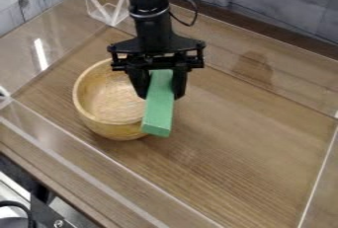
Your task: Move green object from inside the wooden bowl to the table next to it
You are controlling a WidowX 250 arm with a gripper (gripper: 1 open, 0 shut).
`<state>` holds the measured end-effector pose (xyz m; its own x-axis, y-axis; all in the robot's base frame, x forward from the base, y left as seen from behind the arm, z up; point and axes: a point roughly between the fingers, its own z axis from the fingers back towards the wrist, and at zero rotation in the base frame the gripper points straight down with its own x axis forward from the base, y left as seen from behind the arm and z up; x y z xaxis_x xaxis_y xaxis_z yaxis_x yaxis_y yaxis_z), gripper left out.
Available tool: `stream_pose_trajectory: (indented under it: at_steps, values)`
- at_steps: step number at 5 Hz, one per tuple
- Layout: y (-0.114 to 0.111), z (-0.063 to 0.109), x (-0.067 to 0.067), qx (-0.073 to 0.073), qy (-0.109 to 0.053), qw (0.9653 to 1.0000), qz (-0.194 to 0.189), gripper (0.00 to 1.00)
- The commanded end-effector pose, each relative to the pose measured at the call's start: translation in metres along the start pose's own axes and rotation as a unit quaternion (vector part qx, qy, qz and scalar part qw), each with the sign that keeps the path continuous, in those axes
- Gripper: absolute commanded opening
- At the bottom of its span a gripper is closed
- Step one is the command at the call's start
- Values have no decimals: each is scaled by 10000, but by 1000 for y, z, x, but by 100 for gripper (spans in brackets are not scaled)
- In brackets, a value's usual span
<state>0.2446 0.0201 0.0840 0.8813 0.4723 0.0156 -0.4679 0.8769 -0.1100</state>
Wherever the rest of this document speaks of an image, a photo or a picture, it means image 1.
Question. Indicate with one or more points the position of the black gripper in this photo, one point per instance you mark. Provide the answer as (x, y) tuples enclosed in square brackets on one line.
[(156, 49)]

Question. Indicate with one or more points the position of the green rectangular block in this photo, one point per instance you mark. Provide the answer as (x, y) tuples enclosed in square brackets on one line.
[(159, 103)]

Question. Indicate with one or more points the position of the wooden bowl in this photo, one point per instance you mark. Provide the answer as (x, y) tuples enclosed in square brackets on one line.
[(107, 104)]

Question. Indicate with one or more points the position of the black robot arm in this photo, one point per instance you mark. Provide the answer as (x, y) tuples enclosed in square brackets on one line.
[(155, 49)]

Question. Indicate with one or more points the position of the clear acrylic corner bracket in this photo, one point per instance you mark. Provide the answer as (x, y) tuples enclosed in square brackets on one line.
[(108, 13)]

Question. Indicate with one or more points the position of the clear acrylic tray wall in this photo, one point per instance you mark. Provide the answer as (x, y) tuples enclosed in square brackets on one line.
[(250, 161)]

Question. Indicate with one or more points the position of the black metal frame bracket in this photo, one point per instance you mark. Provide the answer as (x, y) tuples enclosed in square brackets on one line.
[(56, 214)]

